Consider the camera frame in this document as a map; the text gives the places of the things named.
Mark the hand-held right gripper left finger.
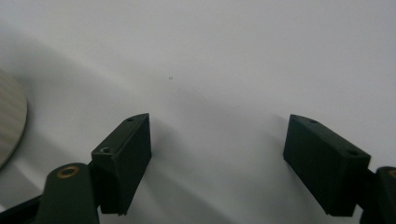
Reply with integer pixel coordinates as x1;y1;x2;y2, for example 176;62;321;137
90;113;153;217

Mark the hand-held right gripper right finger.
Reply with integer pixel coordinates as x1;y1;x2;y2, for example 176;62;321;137
282;113;372;217

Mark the steel bowl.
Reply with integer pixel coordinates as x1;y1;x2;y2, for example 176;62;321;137
0;68;28;171

